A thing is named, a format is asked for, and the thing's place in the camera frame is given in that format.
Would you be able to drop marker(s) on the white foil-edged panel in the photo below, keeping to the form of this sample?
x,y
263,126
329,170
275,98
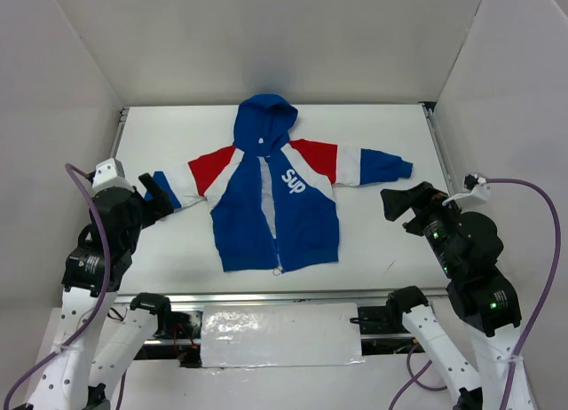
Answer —
x,y
290,335

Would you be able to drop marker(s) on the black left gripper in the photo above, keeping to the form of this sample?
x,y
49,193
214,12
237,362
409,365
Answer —
x,y
145,203

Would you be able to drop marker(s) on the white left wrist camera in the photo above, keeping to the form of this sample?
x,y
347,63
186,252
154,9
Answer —
x,y
108,174

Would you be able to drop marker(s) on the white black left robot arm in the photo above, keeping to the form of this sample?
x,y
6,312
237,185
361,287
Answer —
x,y
78,373

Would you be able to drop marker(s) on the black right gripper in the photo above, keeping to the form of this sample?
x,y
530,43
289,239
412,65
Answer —
x,y
420,209

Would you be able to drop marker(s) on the aluminium table frame rail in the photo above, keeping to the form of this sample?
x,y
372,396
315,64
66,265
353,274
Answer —
x,y
178,257

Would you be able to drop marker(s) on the blue red white hooded jacket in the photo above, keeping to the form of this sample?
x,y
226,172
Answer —
x,y
271,197

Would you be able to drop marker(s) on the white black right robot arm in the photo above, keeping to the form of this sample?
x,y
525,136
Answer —
x,y
467,246

